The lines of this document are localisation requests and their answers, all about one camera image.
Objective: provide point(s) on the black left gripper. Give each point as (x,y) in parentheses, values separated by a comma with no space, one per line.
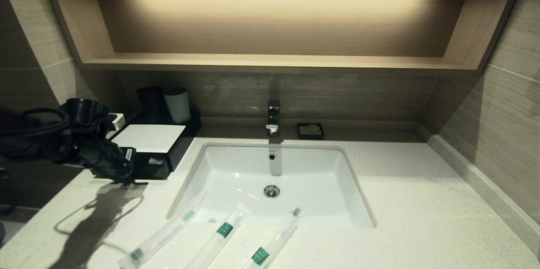
(105,155)

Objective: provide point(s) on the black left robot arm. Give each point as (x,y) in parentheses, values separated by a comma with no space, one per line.
(86,111)

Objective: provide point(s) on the black amenity box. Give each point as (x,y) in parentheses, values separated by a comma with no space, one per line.
(185,142)

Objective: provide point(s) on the white wrapped amenity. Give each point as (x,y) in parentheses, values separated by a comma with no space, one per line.
(157,161)

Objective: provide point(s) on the white card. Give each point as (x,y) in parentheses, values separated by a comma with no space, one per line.
(149,139)

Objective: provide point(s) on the clear pack with dark toothbrush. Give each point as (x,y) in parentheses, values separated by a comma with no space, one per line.
(162,235)

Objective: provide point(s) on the black cup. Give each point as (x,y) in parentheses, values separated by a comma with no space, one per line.
(152,104)

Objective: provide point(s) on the white cup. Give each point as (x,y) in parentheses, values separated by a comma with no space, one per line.
(179,106)

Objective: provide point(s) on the green-banded pack, white tube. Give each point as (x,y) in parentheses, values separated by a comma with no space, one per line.
(219,237)

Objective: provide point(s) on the chrome sink drain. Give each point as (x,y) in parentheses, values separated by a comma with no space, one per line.
(271,191)

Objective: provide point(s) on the chrome faucet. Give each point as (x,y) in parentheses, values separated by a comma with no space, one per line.
(273,117)

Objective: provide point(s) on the green-banded pack, grey-bristled toothbrush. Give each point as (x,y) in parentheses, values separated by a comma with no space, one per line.
(274,239)

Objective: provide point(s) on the black soap dish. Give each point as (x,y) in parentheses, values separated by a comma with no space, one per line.
(301,134)

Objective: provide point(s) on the white sink basin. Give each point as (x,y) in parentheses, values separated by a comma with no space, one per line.
(312,184)

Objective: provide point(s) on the round soap bar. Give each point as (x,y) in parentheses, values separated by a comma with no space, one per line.
(312,128)

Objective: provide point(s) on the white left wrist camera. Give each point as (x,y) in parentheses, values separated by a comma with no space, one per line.
(118,121)

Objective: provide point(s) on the wooden wall shelf niche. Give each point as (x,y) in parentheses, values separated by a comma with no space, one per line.
(274,63)

